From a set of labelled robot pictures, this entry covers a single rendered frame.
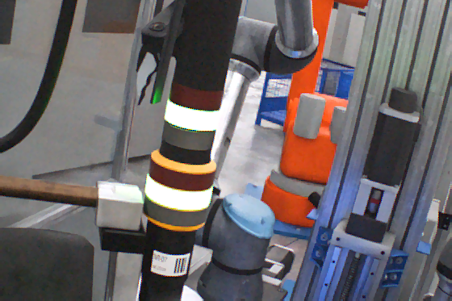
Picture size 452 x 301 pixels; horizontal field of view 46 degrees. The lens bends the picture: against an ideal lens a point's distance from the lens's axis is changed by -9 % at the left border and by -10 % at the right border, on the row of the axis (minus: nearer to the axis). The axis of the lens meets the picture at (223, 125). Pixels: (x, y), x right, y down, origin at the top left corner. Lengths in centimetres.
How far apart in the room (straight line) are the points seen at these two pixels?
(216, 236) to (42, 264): 67
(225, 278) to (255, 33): 55
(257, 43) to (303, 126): 294
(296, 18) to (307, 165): 327
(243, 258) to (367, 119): 40
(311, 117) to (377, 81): 299
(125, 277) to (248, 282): 84
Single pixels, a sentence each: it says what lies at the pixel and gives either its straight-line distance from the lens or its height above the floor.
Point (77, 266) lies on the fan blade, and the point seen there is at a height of 140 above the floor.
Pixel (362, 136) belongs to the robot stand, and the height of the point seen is 144.
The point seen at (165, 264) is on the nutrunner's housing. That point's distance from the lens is 39.
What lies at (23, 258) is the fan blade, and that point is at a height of 141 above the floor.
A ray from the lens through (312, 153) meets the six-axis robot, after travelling 432.
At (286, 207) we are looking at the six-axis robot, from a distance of 440.
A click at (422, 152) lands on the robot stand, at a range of 123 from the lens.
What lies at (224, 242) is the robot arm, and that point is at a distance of 118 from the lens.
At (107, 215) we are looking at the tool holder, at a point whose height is 154.
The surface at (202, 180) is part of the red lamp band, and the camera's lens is 36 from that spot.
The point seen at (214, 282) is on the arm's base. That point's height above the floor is 109.
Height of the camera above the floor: 169
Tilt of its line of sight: 14 degrees down
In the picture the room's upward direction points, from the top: 12 degrees clockwise
